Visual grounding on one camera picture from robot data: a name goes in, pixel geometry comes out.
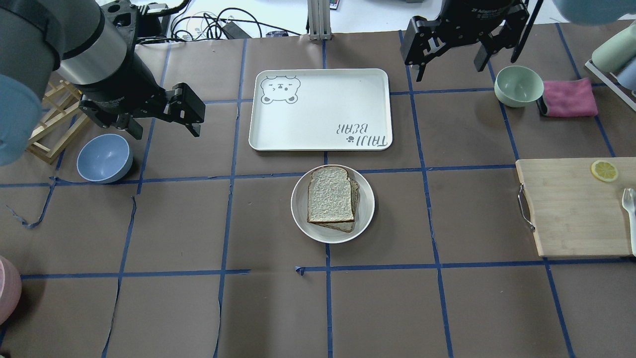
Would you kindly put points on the blue bowl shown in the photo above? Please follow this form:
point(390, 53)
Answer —
point(105, 159)

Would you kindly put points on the white wire cup rack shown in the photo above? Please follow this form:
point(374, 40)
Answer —
point(611, 81)

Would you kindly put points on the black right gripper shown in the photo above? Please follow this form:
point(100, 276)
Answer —
point(472, 20)

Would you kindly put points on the blue cup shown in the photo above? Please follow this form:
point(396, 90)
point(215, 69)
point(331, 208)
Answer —
point(627, 77)

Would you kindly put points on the white bread slice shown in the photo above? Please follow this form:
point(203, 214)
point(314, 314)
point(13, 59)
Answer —
point(330, 196)

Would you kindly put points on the wooden cutting board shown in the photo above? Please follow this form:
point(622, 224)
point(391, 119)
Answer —
point(571, 212)

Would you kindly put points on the cream round plate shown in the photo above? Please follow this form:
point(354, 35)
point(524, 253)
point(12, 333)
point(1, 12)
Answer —
point(364, 206)

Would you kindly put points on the green cup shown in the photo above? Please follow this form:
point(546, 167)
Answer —
point(617, 51)

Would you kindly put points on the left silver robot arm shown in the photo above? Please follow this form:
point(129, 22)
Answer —
point(93, 48)

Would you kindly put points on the wooden rack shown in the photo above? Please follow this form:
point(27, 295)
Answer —
point(64, 113)

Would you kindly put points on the pink bowl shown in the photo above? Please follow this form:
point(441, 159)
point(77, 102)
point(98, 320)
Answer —
point(10, 289)

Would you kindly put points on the lemon slice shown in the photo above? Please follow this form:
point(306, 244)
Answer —
point(604, 170)

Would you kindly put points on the green bowl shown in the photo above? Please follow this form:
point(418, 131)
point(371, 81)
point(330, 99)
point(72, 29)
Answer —
point(518, 86)

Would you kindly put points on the pink cloth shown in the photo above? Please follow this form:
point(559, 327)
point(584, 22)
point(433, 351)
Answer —
point(567, 99)

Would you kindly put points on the white plastic fork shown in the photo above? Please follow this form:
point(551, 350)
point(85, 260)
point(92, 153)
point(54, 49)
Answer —
point(628, 204)

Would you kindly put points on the aluminium frame post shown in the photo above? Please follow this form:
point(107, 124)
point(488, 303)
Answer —
point(319, 20)

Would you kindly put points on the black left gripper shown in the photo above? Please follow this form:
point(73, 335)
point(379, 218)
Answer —
point(130, 79)

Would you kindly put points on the cream bear tray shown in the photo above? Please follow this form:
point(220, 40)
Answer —
point(321, 110)

